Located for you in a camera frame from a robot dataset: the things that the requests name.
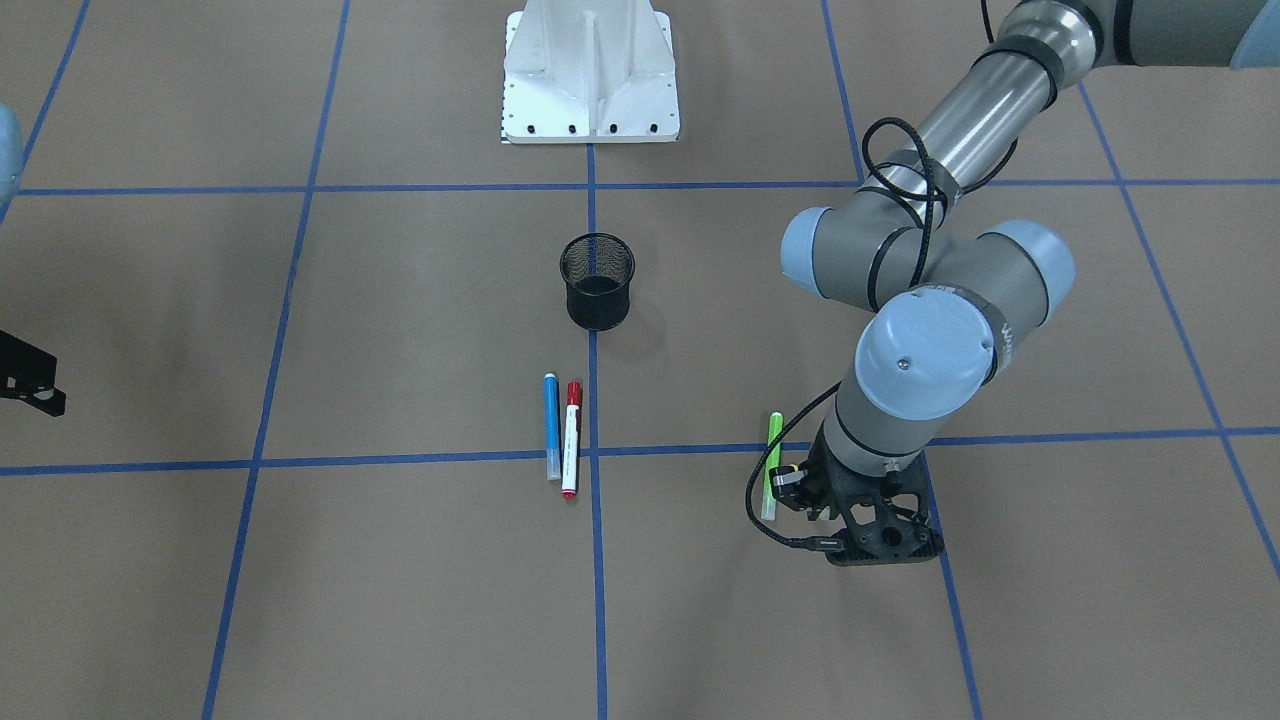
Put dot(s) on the green highlighter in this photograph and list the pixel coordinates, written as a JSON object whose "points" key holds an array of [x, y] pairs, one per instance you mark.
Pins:
{"points": [[776, 424]]}

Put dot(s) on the red white marker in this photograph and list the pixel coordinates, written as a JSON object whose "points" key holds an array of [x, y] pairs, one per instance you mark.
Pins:
{"points": [[571, 441]]}

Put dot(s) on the blue highlighter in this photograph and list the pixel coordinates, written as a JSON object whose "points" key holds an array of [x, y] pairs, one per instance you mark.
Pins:
{"points": [[552, 425]]}

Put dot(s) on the black mesh pen cup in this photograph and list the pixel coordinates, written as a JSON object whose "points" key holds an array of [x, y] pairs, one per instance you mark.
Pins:
{"points": [[597, 269]]}

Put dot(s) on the white camera stand post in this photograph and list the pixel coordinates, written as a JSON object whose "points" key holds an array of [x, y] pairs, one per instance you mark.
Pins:
{"points": [[589, 72]]}

